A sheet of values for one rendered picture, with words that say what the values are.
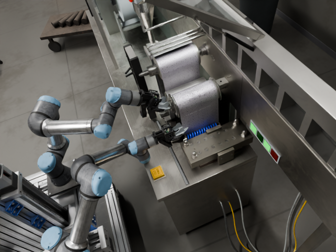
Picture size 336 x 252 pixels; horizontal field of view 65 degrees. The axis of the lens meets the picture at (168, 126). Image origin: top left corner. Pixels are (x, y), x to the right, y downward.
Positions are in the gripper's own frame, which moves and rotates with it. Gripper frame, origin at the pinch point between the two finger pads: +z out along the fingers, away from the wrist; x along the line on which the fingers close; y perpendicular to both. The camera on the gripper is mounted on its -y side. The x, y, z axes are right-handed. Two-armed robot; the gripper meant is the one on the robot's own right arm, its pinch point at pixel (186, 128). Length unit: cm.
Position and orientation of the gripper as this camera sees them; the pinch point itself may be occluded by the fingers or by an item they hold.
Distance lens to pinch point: 158.5
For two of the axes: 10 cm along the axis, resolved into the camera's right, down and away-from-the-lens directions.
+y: -1.6, -6.0, -7.8
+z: 9.2, -3.8, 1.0
